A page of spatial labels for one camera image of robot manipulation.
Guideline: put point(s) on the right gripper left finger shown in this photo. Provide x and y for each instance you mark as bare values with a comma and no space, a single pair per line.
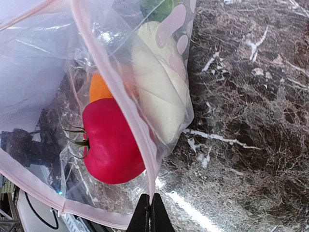
141,216

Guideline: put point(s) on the white slotted cable duct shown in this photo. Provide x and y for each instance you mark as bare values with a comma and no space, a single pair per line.
75,223

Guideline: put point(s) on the red toy tomato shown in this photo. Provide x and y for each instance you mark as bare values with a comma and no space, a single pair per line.
111,154

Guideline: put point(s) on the white toy radish with leaves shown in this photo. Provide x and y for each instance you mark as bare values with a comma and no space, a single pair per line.
159,66

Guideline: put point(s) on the orange toy fruit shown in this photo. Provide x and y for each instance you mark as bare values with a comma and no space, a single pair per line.
98,89

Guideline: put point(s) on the clear zip top bag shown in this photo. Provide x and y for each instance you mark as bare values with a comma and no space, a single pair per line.
49,50

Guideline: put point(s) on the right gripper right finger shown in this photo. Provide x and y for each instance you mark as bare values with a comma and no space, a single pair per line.
159,220

